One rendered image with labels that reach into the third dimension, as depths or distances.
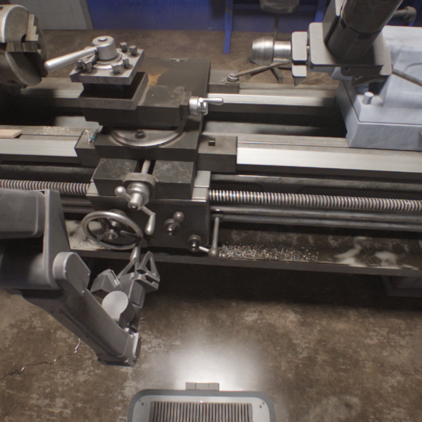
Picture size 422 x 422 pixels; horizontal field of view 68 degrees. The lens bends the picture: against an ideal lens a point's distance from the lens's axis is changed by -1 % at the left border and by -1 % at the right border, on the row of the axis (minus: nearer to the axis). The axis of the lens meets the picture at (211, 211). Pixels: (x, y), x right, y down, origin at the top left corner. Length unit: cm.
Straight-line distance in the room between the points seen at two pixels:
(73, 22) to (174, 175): 387
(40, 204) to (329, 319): 153
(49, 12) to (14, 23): 348
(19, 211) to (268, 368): 137
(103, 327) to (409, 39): 111
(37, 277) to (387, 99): 108
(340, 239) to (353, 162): 44
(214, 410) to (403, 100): 121
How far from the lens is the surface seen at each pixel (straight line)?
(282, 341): 166
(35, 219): 42
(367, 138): 122
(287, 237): 143
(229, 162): 107
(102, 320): 62
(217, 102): 96
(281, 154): 112
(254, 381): 159
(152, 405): 132
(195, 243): 115
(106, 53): 99
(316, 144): 120
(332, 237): 149
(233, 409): 131
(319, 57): 50
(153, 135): 102
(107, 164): 106
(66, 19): 474
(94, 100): 101
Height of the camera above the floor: 155
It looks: 51 degrees down
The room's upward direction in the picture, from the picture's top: 1 degrees counter-clockwise
